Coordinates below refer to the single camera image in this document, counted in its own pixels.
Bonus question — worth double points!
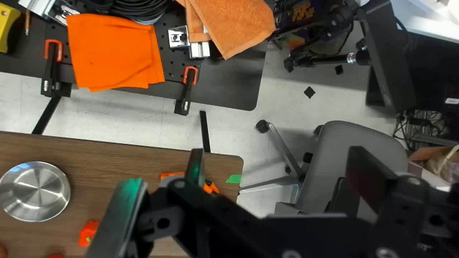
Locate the grey office chair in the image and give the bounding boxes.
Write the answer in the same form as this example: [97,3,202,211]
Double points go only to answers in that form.
[236,119,410,216]

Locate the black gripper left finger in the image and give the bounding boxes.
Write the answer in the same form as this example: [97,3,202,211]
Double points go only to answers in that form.
[185,147,206,188]

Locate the bright orange cloth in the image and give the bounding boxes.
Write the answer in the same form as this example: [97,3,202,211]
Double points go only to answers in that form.
[64,13,166,93]

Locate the black equipment pile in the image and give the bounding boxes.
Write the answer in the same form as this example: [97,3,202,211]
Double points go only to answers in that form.
[271,0,363,49]

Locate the dark cabinet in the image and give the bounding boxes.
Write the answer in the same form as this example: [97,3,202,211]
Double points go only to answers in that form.
[403,33,459,113]

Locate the silver aluminium profiles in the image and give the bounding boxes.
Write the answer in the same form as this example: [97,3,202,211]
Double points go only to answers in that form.
[17,0,69,26]

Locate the yellow tool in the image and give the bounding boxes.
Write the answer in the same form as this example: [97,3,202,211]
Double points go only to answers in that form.
[0,1,23,54]

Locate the black stand panel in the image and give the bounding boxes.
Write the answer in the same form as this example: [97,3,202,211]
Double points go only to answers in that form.
[357,1,417,113]

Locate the black flat bar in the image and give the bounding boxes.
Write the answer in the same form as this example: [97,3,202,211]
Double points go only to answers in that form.
[198,109,212,155]

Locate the aluminium bracket with tag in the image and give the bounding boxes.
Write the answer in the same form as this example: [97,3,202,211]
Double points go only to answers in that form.
[166,26,212,60]

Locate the silver metal pan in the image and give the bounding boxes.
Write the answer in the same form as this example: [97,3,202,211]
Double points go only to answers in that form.
[0,160,72,223]

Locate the cardboard box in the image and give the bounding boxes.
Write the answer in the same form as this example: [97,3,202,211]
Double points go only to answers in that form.
[407,143,459,185]

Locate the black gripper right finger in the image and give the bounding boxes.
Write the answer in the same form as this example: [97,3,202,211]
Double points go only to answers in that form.
[344,145,399,216]

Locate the green tape strip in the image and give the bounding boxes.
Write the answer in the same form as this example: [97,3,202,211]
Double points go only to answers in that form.
[225,173,244,186]

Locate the orange black bar clamp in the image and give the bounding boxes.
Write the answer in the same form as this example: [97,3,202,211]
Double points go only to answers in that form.
[172,64,201,117]
[30,39,66,136]

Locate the black coiled belts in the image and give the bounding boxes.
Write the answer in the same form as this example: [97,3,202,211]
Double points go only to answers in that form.
[106,0,170,26]

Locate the white desk surface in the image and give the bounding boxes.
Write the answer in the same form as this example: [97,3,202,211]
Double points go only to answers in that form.
[389,0,459,46]

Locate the black pegboard table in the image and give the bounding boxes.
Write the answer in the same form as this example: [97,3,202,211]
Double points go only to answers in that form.
[0,0,267,112]

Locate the orange terry towel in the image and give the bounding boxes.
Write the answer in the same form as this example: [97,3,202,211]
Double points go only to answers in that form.
[176,0,277,61]

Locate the black cable bundle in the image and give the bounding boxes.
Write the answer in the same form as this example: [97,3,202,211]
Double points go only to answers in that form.
[393,106,459,152]

